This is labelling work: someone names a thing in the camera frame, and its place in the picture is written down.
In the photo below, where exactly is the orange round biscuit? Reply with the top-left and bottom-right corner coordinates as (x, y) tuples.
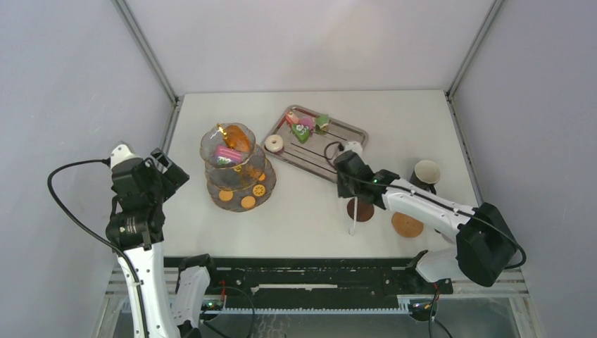
(218, 190), (234, 202)
(241, 196), (256, 209)

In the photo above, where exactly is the pink purple cake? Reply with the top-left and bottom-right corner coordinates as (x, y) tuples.
(214, 145), (244, 166)

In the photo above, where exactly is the metal serving tray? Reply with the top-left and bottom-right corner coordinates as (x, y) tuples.
(265, 105), (369, 183)

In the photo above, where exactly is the three-tier glass dessert stand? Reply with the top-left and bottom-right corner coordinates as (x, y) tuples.
(200, 123), (277, 213)

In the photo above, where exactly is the brown cookie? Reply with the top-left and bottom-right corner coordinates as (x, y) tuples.
(222, 125), (251, 153)

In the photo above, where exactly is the orange lotus-pattern biscuit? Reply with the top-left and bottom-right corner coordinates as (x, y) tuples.
(252, 184), (267, 197)

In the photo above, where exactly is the white frosted donut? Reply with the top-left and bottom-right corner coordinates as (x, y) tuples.
(264, 134), (284, 154)

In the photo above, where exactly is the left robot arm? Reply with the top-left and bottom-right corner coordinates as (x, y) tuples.
(106, 143), (201, 337)

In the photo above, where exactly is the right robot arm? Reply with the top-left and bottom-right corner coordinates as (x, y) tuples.
(332, 149), (521, 293)

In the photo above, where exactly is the dark brown round coaster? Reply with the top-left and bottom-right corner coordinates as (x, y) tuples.
(358, 199), (375, 223)

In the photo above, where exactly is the green round cake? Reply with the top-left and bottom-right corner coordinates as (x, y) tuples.
(314, 115), (330, 134)

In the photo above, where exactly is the light wooden round coaster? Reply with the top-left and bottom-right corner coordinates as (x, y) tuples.
(391, 212), (424, 238)

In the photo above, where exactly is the black mug white inside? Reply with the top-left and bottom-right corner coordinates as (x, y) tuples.
(409, 160), (441, 194)

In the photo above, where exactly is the pink round cake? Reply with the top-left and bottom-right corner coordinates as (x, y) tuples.
(299, 116), (315, 130)

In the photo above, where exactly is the pink red cake slice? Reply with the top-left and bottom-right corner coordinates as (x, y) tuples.
(284, 111), (301, 126)

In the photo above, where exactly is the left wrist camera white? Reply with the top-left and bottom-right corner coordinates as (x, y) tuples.
(110, 142), (139, 170)

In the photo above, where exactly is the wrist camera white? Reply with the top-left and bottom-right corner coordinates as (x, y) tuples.
(110, 142), (139, 170)
(344, 141), (363, 156)

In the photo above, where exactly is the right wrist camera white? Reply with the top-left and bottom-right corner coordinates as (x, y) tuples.
(344, 141), (363, 156)

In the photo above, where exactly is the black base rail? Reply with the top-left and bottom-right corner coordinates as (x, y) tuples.
(161, 256), (454, 297)

